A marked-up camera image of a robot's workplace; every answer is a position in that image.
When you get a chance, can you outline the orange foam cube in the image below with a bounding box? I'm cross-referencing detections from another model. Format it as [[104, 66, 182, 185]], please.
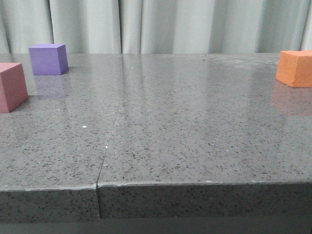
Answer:
[[276, 50, 312, 88]]

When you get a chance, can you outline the grey-green curtain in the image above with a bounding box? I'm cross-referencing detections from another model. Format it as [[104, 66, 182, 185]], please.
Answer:
[[0, 0, 312, 54]]

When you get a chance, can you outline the purple foam cube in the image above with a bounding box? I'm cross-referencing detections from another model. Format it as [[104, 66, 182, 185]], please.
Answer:
[[29, 44, 69, 76]]

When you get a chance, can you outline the pink foam cube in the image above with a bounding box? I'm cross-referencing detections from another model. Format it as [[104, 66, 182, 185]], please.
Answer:
[[0, 62, 28, 113]]

